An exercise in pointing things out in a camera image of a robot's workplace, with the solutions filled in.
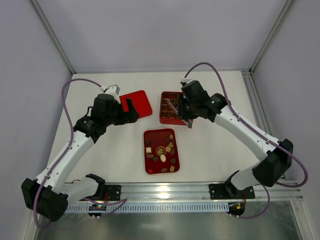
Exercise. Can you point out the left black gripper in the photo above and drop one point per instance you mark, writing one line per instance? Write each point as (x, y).
(124, 114)

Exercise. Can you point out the tan cube chocolate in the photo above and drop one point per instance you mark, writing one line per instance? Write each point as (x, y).
(168, 149)

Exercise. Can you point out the tan swirl chocolate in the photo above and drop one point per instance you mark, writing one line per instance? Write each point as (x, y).
(172, 169)

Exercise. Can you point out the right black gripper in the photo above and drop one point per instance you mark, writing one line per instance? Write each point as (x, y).
(184, 113)

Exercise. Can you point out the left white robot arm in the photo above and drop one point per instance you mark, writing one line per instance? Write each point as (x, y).
(47, 195)

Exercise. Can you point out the red lacquer tray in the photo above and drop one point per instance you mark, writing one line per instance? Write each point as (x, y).
(158, 145)

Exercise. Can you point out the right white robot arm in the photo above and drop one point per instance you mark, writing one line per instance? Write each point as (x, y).
(273, 155)

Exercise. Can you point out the white oval chocolate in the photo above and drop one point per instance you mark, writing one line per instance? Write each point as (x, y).
(163, 158)

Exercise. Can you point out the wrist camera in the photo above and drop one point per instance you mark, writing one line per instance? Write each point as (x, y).
(113, 90)
(186, 82)

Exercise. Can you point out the dark right edge chocolate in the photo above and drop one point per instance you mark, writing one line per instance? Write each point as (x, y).
(172, 151)

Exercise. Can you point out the right aluminium frame post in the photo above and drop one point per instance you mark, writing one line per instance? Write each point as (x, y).
(272, 33)

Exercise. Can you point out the white square chocolate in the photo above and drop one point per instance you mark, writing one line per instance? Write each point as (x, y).
(148, 150)

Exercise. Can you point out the red tin lid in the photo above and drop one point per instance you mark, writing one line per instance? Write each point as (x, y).
(140, 102)

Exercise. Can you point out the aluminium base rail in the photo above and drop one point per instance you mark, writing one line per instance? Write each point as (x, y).
(194, 191)

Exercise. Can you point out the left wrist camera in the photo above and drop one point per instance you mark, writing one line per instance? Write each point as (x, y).
(113, 90)

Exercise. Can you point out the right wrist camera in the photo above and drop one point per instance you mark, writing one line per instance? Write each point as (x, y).
(186, 82)

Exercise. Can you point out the red chocolate box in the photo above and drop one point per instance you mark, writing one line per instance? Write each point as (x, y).
(168, 116)

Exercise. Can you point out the white slotted cable duct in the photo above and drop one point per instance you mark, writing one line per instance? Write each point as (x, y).
(149, 207)

